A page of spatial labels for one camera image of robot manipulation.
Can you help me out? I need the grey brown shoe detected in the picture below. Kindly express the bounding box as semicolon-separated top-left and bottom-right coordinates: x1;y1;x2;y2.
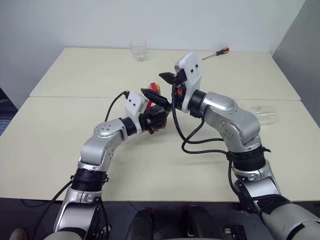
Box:
9;227;29;240

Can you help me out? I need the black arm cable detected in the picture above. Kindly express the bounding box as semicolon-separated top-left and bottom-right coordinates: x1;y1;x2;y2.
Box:
170;83;253;213
37;90;130;238

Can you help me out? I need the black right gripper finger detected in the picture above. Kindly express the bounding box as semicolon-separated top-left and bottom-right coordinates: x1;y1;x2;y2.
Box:
159;71;177;85
140;87;174;111

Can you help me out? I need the black box with white part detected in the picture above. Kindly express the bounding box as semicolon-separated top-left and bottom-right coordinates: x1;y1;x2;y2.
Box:
223;224;248;240

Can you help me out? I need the dark blue grid mat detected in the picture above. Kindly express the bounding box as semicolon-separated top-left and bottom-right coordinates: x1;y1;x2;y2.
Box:
0;117;13;141

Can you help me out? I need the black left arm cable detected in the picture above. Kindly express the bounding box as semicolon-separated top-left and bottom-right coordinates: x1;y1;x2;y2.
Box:
37;90;130;238

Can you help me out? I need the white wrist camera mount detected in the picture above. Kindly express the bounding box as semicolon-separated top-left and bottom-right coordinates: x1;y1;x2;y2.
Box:
174;52;203;113
124;91;148;135

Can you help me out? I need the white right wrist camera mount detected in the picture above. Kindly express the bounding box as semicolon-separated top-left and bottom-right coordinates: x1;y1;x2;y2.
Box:
174;52;203;113

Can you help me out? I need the thin black loose cable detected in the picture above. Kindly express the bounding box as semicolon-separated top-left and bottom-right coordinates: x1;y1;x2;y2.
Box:
21;199;55;208

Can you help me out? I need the red black handled screwdriver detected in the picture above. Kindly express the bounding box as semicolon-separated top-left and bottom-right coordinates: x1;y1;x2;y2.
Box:
201;46;230;61

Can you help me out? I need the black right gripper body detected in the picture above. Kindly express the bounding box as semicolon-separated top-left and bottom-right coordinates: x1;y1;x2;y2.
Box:
172;71;188;111

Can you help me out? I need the clear wine glass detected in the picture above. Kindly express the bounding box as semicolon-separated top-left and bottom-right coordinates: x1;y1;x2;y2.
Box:
246;104;280;126

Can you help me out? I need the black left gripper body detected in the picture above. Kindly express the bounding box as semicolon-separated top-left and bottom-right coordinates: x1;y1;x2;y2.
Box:
138;112;155;135

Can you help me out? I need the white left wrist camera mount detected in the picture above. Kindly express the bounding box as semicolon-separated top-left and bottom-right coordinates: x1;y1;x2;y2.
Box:
124;91;148;135

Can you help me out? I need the clear glass tumbler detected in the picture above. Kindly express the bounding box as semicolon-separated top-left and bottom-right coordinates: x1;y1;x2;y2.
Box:
129;39;148;63

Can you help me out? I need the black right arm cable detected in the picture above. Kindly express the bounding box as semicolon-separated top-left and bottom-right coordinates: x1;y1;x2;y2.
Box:
170;83;253;213

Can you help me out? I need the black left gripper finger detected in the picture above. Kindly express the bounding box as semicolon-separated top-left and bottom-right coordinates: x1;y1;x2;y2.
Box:
149;104;168;120
152;119;168;132

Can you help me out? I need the plastic bottle with dark drink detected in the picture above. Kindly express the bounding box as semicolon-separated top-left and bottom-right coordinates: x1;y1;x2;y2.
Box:
146;81;168;132

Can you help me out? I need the dark rounded shape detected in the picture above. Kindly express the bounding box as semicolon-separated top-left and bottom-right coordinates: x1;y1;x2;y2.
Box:
124;207;155;240
183;204;226;240

